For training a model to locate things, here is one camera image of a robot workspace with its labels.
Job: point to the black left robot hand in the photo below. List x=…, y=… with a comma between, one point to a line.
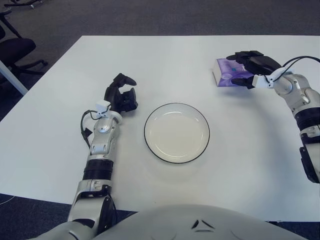
x=113, y=95

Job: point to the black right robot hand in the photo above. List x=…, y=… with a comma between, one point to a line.
x=260, y=65

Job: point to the purple tissue paper pack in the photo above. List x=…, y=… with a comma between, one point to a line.
x=226, y=71

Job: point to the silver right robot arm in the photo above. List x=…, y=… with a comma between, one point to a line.
x=300, y=97

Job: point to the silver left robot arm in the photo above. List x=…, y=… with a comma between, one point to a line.
x=101, y=142

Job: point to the white plate with black rim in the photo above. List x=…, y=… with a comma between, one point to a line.
x=176, y=133

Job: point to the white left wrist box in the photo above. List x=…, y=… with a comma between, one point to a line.
x=102, y=105

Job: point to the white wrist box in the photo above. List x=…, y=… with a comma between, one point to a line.
x=260, y=81
x=102, y=105

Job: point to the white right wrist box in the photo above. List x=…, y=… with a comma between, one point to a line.
x=260, y=81

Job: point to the white desk leg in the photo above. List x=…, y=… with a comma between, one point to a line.
x=12, y=78

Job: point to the black office chair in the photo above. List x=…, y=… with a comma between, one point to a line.
x=17, y=47

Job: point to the black wheeled rack base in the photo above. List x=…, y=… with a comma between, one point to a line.
x=32, y=3

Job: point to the grey robot torso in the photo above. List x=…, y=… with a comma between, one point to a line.
x=190, y=222

